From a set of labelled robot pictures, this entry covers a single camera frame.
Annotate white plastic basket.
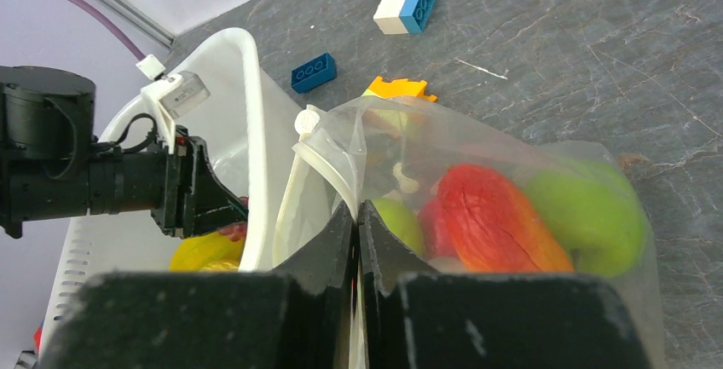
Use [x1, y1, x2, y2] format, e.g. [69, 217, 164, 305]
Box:
[39, 27, 300, 353]

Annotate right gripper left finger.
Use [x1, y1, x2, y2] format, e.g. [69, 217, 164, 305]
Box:
[38, 204, 356, 368]

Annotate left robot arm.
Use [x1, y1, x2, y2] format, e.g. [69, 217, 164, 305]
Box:
[1, 66, 248, 239]

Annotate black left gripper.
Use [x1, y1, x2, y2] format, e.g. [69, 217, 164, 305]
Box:
[151, 136, 249, 239]

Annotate loose blue brick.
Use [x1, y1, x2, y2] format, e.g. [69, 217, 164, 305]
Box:
[290, 53, 337, 94]

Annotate red grape bunch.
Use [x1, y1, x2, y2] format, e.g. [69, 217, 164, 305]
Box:
[218, 222, 247, 242]

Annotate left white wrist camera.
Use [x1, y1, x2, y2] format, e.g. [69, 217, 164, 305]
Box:
[136, 55, 211, 154]

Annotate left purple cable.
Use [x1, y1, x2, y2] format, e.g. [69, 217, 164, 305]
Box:
[0, 0, 148, 63]

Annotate yellow starfruit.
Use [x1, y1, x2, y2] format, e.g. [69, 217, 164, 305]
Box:
[168, 232, 246, 273]

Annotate green pear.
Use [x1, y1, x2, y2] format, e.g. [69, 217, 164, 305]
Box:
[372, 198, 425, 256]

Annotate white and blue block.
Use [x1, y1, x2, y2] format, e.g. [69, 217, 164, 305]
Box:
[373, 0, 436, 35]

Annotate red orange mango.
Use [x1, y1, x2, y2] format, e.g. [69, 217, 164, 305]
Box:
[437, 164, 574, 273]

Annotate red blue block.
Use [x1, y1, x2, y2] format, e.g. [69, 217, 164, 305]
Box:
[32, 324, 43, 355]

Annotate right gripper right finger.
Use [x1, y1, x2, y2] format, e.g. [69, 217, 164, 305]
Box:
[358, 202, 651, 368]

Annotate orange green block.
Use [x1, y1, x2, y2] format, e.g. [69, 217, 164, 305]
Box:
[362, 76, 437, 102]

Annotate red apple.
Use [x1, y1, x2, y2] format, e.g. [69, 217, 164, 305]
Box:
[417, 198, 458, 258]

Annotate clear dotted zip bag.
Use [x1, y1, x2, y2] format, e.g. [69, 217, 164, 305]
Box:
[272, 96, 666, 368]

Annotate black grape bunch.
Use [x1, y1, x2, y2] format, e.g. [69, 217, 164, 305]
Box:
[364, 134, 419, 199]

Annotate green apple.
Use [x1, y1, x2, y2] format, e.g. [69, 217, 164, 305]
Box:
[523, 158, 649, 278]

